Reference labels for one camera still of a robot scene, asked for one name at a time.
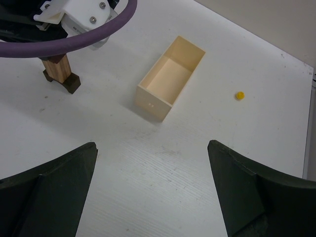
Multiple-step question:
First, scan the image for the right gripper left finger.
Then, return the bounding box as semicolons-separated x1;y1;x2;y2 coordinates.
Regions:
0;142;98;237

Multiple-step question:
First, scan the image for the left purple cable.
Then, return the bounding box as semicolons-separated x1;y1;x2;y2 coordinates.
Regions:
0;0;138;59

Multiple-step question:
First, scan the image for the reddish brown wood block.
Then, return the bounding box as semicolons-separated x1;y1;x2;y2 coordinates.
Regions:
42;54;65;64

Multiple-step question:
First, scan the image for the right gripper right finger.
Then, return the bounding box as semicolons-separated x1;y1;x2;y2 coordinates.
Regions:
207;140;316;237

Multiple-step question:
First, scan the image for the light striped wood block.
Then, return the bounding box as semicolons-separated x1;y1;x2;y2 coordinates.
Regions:
42;54;72;82

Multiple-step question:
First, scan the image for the aluminium right rail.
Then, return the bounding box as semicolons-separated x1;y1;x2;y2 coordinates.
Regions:
302;66;316;180

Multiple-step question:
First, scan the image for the dark arch wood block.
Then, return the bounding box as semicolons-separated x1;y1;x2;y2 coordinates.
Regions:
43;70;81;94

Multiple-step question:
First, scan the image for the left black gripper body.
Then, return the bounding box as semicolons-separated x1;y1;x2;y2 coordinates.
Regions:
0;0;68;43

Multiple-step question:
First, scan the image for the small yellow peg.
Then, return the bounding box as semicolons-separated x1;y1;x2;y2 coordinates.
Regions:
235;91;245;101

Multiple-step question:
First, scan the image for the cream wooden box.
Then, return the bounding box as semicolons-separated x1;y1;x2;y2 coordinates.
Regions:
135;36;205;121

